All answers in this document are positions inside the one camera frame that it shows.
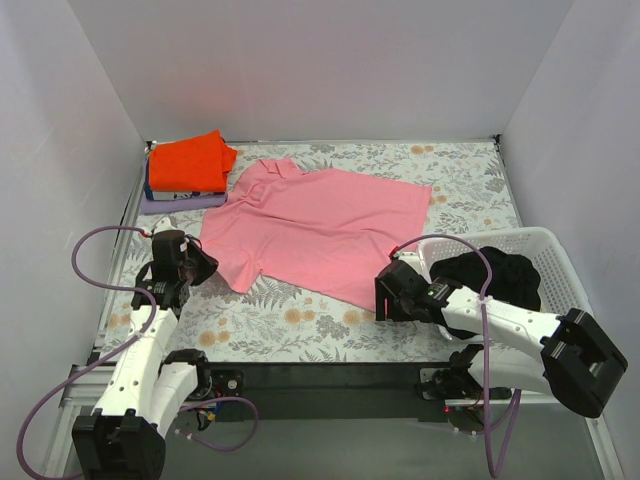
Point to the pink polo shirt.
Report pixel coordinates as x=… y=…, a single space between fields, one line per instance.
x=329 y=231

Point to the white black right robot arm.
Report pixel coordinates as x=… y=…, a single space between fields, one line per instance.
x=567 y=356

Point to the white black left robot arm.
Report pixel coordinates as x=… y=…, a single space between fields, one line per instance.
x=124 y=435

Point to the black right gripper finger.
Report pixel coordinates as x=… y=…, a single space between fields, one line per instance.
x=407 y=309
x=384 y=301

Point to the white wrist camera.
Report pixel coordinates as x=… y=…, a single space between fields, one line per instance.
x=409 y=257
x=163 y=224

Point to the black shirt in basket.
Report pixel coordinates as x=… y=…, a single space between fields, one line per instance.
x=514 y=279

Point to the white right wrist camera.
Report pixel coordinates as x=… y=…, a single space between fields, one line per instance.
x=409 y=257

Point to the aluminium front frame rail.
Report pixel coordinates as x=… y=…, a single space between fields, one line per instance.
x=546 y=441

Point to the folded lavender shirt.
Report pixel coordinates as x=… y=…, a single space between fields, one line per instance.
x=153 y=207

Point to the white plastic laundry basket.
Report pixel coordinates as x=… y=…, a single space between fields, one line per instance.
x=560 y=289

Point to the folded orange shirt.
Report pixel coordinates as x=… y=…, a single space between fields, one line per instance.
x=198 y=164

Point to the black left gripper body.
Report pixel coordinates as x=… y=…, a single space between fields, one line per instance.
x=201 y=262

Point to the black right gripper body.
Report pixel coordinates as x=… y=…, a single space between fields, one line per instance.
x=386 y=293

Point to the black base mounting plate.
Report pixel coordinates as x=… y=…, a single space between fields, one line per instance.
x=335 y=391

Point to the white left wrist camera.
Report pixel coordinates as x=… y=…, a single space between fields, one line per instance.
x=163 y=224

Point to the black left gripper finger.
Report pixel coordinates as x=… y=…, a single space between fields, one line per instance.
x=187 y=273
x=204 y=266

